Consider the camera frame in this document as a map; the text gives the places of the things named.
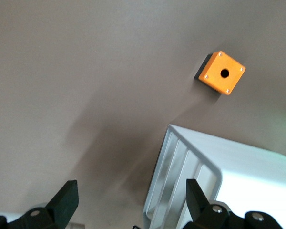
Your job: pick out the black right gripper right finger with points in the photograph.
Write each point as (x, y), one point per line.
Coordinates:
(197, 205)

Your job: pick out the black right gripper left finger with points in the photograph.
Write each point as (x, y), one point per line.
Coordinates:
(62, 202)

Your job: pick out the orange button enclosure box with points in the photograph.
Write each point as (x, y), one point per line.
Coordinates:
(217, 71)

